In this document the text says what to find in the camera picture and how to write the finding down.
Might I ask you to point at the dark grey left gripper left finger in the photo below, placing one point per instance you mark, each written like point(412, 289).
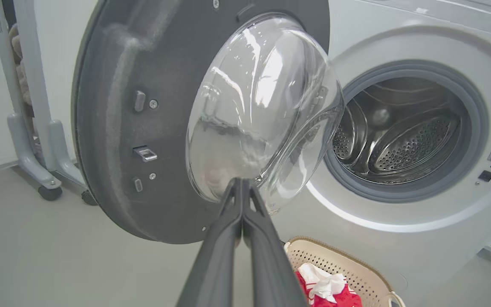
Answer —
point(218, 264)

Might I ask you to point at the black round washing machine door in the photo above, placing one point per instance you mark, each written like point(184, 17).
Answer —
point(113, 128)

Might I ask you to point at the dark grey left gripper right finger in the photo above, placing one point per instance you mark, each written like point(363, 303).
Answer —
point(269, 268)

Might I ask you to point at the white washing machine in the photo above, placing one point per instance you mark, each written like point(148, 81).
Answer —
point(399, 247)

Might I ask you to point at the brown plush toy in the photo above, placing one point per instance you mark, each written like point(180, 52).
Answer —
point(23, 81)

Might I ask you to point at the cream perforated laundry basket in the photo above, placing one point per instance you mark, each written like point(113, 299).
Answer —
point(356, 273)

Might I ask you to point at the grey metal frame with casters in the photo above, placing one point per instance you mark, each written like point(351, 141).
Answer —
point(26, 157)

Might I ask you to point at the red garment with white trim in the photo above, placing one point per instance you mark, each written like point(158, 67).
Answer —
point(350, 299)

